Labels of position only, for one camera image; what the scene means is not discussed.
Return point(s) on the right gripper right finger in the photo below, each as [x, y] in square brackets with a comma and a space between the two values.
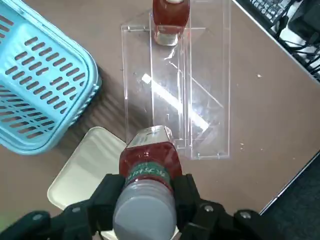
[200, 220]

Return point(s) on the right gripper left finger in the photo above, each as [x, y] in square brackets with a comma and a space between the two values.
[75, 220]

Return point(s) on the amber tea bottle white cap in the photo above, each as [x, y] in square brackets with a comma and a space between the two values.
[171, 15]
[147, 195]

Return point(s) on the light blue plastic shopping basket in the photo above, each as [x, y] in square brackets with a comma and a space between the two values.
[37, 105]

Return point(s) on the clear acrylic beverage shelf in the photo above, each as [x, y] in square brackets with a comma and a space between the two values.
[210, 75]

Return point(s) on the cream rectangular tray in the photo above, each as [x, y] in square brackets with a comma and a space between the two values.
[87, 160]

